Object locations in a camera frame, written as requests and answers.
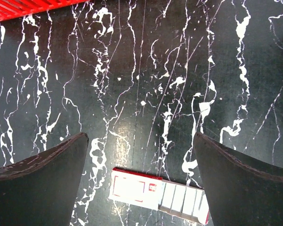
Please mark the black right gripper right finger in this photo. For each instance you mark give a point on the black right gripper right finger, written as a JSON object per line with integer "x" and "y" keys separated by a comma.
{"x": 241, "y": 190}

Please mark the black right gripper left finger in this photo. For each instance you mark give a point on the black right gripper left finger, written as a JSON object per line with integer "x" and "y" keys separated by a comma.
{"x": 41, "y": 190}

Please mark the red white staple box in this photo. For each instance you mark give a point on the red white staple box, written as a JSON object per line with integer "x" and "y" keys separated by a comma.
{"x": 155, "y": 193}

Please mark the red plastic basket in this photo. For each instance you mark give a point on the red plastic basket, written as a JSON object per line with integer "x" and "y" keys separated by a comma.
{"x": 10, "y": 9}

